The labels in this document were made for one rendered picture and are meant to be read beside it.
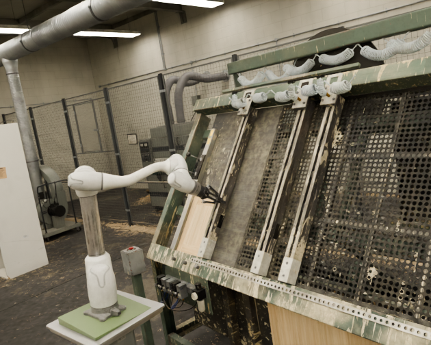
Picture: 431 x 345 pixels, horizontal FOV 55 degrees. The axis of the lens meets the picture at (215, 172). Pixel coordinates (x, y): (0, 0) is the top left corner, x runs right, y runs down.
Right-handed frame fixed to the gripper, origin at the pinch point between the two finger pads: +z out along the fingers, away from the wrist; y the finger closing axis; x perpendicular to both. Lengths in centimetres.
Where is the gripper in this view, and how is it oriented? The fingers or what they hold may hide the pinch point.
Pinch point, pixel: (220, 200)
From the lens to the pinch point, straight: 270.8
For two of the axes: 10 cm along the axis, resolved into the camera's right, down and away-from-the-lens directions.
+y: 3.0, -9.3, 2.2
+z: 7.2, 3.7, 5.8
